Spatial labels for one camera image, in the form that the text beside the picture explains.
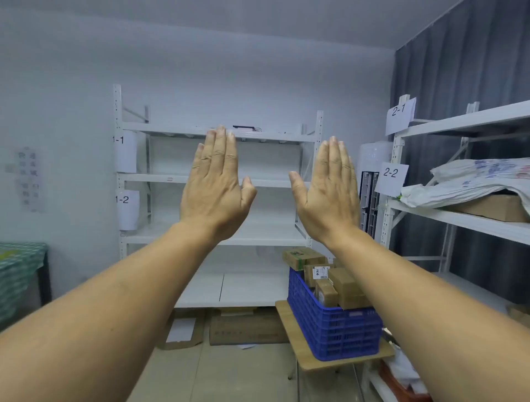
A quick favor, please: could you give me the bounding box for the green checked tablecloth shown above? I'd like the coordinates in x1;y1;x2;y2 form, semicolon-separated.
0;242;49;328

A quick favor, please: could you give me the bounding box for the white metal shelf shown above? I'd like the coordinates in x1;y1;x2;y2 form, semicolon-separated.
112;84;325;309
364;94;530;402

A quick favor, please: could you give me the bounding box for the person's left forearm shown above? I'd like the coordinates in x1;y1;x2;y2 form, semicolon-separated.
0;221;226;402

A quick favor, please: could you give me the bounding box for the white paper shelf label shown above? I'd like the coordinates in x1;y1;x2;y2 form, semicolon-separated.
115;189;141;231
385;97;417;136
374;163;410;196
112;130;138;174

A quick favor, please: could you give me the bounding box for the person's left hand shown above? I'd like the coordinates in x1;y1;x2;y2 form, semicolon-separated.
178;125;258;245

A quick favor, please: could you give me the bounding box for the small wooden table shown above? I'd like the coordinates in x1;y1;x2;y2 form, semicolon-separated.
275;299;396;402

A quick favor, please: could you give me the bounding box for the white standing air conditioner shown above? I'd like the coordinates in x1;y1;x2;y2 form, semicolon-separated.
357;140;394;241

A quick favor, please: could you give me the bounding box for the pile of parcels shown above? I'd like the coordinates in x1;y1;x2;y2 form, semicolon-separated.
303;257;373;310

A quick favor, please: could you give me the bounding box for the green printed cardboard box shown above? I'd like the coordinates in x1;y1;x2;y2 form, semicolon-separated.
282;247;328;271

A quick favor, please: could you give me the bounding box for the white woven plastic bag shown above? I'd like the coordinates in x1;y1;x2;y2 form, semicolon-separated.
399;156;530;210

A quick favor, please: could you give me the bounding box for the blue plastic crate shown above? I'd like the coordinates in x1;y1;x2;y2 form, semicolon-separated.
287;267;384;362

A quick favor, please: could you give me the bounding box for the torn brown cardboard sheet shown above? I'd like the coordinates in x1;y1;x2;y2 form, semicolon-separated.
159;308;206;351

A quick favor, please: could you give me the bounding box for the person's right hand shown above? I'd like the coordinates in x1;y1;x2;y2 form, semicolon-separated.
288;135;361;248

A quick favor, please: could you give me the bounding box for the flattened brown cardboard sheet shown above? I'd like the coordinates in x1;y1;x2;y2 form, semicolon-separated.
209;308;290;347

